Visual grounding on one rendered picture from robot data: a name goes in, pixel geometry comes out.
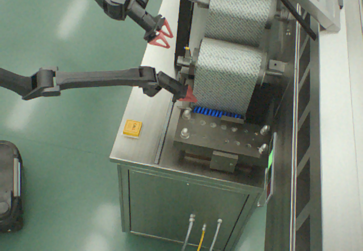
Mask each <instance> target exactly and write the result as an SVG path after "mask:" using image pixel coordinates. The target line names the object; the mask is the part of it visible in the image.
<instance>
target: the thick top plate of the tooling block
mask: <svg viewBox="0 0 363 251"><path fill-rule="evenodd" d="M183 112H184V110H181V111H180V115H179V120H178V124H177V128H176V132H175V137H174V143H173V149H178V150H184V151H187V152H193V153H198V154H204V155H207V156H212V155H213V151H214V150H217V151H220V152H226V153H231V154H237V155H238V160H237V161H238V162H243V163H247V164H252V165H257V166H263V167H266V168H268V160H269V145H270V142H271V138H272V128H271V127H270V131H269V135H267V136H264V135H262V134H261V132H260V131H261V129H262V128H263V126H262V125H256V124H251V123H245V122H244V125H243V126H239V125H234V124H228V123H223V122H221V118H219V117H216V116H210V115H205V114H199V113H196V112H191V118H190V120H184V119H183V117H182V115H183ZM183 128H188V130H189V138H187V139H182V138H181V136H180V134H181V131H182V130H183ZM263 144H267V145H268V153H267V154H266V155H262V154H260V153H259V148H260V147H261V146H262V145H263Z"/></svg>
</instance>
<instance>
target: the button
mask: <svg viewBox="0 0 363 251"><path fill-rule="evenodd" d="M141 127H142V122H139V121H136V120H130V119H127V120H126V123H125V127H124V130H123V134H124V135H129V136H135V137H139V134H140V131H141Z"/></svg>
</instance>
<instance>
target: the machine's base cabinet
mask: <svg viewBox="0 0 363 251"><path fill-rule="evenodd" d="M117 180H118V187H119V201H120V215H121V229H122V232H125V233H130V234H134V235H139V236H143V237H149V238H152V239H158V240H163V241H168V242H173V243H177V244H182V245H183V244H184V241H185V238H186V236H187V232H188V228H189V225H190V222H189V219H190V218H194V219H195V223H194V224H193V227H192V231H191V235H190V237H189V240H188V243H187V246H192V247H195V248H198V247H199V244H200V241H201V237H202V233H203V232H202V229H203V228H205V229H206V232H205V233H204V237H203V240H202V243H201V246H200V249H205V250H210V247H211V245H212V243H213V240H214V237H215V234H216V231H217V227H218V223H217V221H218V219H221V220H222V224H221V225H220V229H219V232H218V235H217V238H216V241H215V243H214V247H213V249H212V251H234V249H235V247H236V245H237V243H238V241H239V239H240V237H241V235H242V233H243V231H244V229H245V227H246V225H247V223H248V221H249V219H250V217H251V215H252V214H253V212H254V210H255V208H256V206H257V204H258V202H259V200H260V197H261V195H262V193H258V192H255V191H250V190H244V189H239V188H235V187H230V186H225V185H219V184H216V183H211V182H205V181H200V180H196V179H192V178H186V177H181V176H177V175H172V174H167V173H161V172H158V171H152V170H147V169H142V168H137V167H133V166H128V165H123V164H117Z"/></svg>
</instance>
